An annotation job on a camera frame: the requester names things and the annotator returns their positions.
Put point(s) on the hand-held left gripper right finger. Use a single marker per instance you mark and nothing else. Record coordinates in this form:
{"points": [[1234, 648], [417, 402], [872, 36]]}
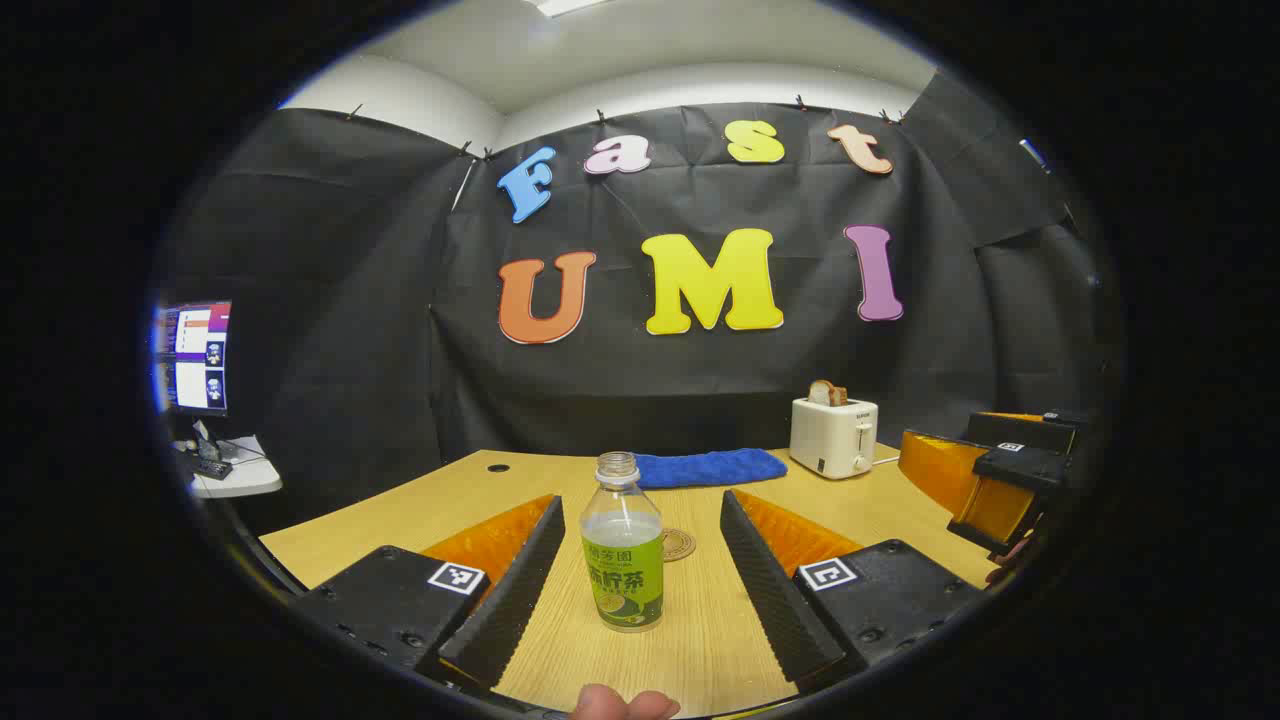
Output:
{"points": [[775, 600]]}

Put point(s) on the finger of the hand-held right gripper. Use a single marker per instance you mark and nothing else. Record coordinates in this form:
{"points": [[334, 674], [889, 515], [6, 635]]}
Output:
{"points": [[1030, 432], [930, 470]]}

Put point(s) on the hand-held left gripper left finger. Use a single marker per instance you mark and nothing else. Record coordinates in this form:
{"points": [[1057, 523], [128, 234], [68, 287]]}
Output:
{"points": [[510, 600]]}

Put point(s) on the round wooden coaster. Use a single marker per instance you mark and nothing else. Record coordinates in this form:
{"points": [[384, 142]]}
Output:
{"points": [[680, 545]]}

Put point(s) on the green label water bottle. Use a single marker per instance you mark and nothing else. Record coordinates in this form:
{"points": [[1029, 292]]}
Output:
{"points": [[622, 570]]}

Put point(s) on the white toaster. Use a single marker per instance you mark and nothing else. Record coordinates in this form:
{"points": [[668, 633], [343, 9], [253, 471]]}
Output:
{"points": [[830, 435]]}

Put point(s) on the toast slice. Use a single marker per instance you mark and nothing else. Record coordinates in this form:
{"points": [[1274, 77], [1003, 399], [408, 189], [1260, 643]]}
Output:
{"points": [[822, 393]]}

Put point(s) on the blue towel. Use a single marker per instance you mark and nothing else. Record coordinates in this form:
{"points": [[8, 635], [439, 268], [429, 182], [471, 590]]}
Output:
{"points": [[710, 468]]}

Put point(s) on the white side desk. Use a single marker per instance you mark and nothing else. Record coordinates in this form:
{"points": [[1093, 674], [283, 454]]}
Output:
{"points": [[245, 478]]}

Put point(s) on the black keyboard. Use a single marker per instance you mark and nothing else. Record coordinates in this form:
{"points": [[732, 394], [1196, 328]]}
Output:
{"points": [[210, 467]]}

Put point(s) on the computer monitor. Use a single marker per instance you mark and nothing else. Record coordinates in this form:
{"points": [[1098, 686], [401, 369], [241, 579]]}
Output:
{"points": [[195, 360]]}

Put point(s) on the ceiling light panel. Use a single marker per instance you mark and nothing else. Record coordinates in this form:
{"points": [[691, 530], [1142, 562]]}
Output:
{"points": [[560, 6]]}

